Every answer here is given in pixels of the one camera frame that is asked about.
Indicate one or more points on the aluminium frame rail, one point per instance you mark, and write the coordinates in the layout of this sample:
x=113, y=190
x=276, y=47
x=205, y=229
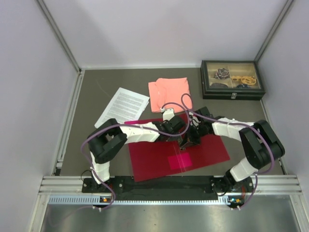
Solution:
x=267, y=185

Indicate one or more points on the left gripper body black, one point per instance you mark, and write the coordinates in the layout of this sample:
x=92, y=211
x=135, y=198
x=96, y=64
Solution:
x=173, y=138

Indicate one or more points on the pink folded cloth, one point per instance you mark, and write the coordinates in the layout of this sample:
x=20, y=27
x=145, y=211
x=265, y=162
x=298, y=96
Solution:
x=165, y=90

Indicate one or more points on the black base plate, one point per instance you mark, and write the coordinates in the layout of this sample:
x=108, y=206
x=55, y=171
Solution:
x=176, y=188

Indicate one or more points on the red plastic folder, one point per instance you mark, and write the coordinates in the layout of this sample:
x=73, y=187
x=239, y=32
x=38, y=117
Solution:
x=159, y=159

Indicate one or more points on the grey slotted cable duct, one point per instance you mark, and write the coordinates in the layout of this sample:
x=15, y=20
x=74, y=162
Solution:
x=101, y=200

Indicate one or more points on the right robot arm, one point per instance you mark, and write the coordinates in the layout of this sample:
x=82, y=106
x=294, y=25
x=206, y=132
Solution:
x=260, y=143

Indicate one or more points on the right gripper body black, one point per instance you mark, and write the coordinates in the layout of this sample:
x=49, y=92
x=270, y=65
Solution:
x=196, y=132

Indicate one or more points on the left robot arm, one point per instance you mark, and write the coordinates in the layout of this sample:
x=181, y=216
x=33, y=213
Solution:
x=107, y=140

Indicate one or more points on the white printed paper stack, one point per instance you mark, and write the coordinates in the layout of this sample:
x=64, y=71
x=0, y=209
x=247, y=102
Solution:
x=124, y=106

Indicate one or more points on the black glass-lid jewelry box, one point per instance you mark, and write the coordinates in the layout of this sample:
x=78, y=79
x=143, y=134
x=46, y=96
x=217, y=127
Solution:
x=231, y=80

